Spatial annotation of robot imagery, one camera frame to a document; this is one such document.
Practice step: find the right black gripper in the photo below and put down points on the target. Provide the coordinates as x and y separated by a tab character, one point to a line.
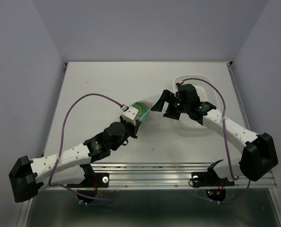
166	97

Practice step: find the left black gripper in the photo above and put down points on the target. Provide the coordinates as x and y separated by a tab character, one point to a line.
134	128

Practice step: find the clear zip top bag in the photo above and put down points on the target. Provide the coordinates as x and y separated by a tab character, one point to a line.
146	116

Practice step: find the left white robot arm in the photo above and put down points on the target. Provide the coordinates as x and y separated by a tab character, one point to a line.
70	167

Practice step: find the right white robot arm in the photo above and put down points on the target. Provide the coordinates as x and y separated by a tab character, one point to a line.
258	154

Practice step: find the fake green lettuce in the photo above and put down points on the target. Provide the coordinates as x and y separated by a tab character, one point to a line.
141	107

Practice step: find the white perforated basket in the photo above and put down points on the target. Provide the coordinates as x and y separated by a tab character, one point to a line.
205	93

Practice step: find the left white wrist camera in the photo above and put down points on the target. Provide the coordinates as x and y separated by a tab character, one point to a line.
131	114

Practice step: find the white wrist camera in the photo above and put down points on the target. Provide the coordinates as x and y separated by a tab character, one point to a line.
177	85
131	114

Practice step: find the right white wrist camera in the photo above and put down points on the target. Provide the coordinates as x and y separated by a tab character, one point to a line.
177	85

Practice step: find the aluminium mounting rail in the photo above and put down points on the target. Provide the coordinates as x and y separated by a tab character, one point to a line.
150	176

